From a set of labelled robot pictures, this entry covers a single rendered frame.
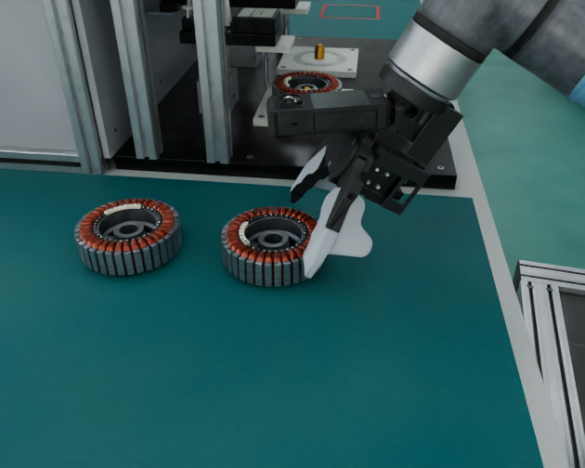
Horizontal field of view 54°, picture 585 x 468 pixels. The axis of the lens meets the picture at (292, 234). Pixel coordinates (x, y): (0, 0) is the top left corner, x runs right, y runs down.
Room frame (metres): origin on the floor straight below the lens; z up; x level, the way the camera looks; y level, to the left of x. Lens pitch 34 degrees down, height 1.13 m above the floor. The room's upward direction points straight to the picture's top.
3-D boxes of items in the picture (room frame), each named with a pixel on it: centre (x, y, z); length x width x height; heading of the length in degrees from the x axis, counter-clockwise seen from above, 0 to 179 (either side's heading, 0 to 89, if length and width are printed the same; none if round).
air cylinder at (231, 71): (0.90, 0.12, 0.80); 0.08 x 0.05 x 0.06; 173
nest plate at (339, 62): (1.13, -0.05, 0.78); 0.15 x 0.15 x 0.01; 83
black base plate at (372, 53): (1.01, -0.02, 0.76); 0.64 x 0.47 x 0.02; 173
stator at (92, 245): (0.52, 0.18, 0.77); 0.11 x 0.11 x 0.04
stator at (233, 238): (0.51, 0.02, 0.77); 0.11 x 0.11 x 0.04
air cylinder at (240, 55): (1.14, 0.09, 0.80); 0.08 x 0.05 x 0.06; 173
